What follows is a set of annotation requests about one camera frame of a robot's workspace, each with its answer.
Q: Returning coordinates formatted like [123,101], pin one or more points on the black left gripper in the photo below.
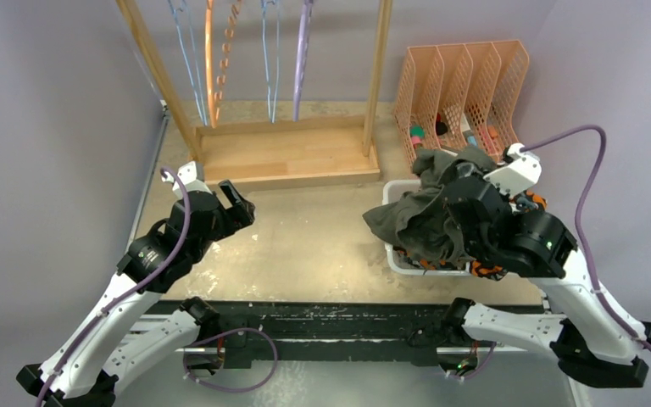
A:
[236,217]

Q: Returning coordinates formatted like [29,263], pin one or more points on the orange plastic hanger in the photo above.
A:
[216,70]

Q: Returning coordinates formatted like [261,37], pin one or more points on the purple plastic hanger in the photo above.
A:
[301,56]

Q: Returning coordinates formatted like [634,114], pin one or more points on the light blue wire hanger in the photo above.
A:
[182,16]

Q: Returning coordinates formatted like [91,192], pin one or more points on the olive green shorts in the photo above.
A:
[418,221]

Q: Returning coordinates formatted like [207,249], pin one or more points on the orange camouflage shorts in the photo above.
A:
[401,261]

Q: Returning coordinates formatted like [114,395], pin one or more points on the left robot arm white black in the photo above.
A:
[95,365]

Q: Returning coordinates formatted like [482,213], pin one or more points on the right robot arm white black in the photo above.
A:
[594,344]

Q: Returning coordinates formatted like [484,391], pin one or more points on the wooden clothes rack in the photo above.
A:
[285,153]

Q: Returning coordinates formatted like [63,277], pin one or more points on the white plastic basket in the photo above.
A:
[444,251]

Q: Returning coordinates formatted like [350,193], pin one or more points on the items in file organizer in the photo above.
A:
[417,133]

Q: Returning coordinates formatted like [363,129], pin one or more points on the orange plastic file organizer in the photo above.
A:
[482,80]

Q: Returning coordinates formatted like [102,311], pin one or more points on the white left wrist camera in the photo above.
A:
[189,177]

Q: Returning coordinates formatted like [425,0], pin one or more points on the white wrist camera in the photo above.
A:
[189,177]
[521,172]

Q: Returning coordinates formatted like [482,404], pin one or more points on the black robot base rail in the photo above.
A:
[333,332]

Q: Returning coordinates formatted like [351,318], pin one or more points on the aluminium frame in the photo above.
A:
[465,365]

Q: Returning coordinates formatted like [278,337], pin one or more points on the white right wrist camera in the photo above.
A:
[521,172]

